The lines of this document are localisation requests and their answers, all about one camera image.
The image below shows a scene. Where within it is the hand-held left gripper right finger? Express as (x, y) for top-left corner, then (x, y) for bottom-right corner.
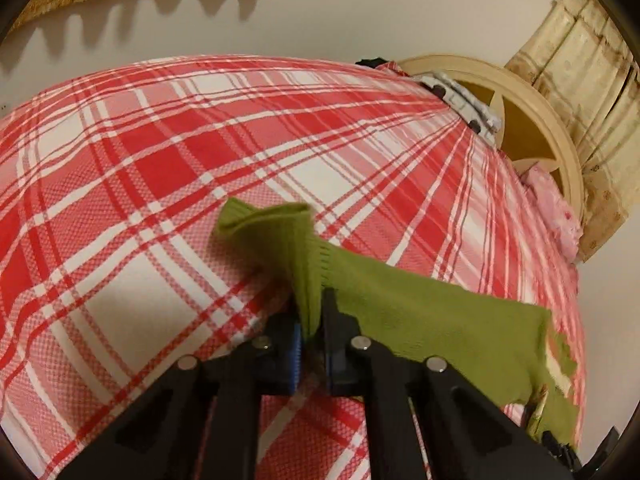
(321, 287), (577, 480)

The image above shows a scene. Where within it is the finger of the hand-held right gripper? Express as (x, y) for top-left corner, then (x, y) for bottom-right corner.
(541, 431), (584, 472)

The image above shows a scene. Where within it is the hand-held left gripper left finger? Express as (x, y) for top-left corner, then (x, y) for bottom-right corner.
(59, 316), (303, 480)

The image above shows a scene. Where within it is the green knit garment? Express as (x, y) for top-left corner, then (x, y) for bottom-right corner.
(214, 197), (581, 448)

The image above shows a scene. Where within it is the red white plaid blanket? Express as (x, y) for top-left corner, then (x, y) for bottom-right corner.
(0, 55), (587, 480)

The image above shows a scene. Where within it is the pink floral pillow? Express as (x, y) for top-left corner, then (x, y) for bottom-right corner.
(520, 164), (585, 261)

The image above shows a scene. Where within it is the grey white patterned cloth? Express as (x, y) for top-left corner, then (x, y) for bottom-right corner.
(412, 72), (502, 147)

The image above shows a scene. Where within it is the cream wooden headboard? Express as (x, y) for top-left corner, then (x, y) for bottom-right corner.
(395, 54), (586, 221)

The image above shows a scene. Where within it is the beige floral curtain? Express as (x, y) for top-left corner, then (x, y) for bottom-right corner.
(504, 0), (640, 263)

